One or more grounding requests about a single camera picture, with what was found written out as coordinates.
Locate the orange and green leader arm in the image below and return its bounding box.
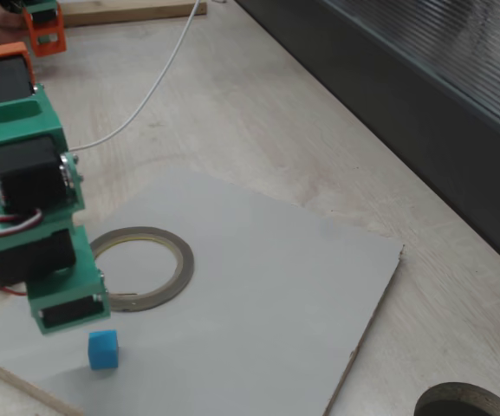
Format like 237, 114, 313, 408
0, 0, 68, 58

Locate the small blue cube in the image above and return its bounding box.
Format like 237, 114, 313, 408
88, 329, 120, 371

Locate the grey ribbed desk partition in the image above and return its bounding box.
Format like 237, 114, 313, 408
234, 0, 500, 281

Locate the round desk cable hole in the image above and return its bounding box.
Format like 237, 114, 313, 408
412, 381, 500, 416

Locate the white chipboard panel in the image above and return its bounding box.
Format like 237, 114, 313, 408
0, 167, 406, 416

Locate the grey tape ring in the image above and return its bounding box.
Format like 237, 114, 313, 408
89, 225, 195, 313

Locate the white USB cable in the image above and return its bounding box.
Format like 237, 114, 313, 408
68, 0, 203, 153

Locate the red white black servo wire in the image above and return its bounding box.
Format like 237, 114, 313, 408
0, 273, 30, 296
0, 207, 43, 240

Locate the long wooden plank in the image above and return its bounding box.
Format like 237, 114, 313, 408
61, 1, 208, 28

